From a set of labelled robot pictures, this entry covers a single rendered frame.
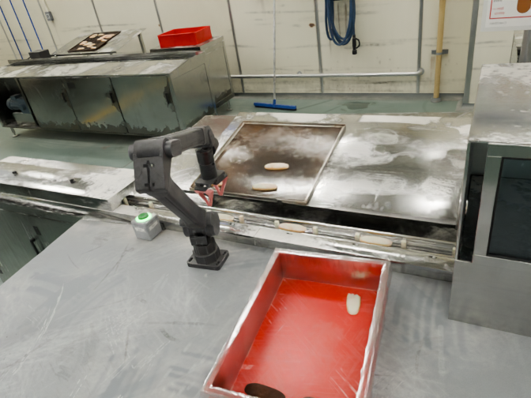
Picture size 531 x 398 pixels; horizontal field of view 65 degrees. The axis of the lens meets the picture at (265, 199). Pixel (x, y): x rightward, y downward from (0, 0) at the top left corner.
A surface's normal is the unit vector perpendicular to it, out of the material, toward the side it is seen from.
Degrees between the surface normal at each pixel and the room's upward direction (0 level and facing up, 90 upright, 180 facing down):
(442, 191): 10
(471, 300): 90
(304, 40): 90
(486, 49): 90
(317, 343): 0
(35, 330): 0
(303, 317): 0
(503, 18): 90
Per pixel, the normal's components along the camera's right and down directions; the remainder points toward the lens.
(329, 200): -0.22, -0.74
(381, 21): -0.43, 0.52
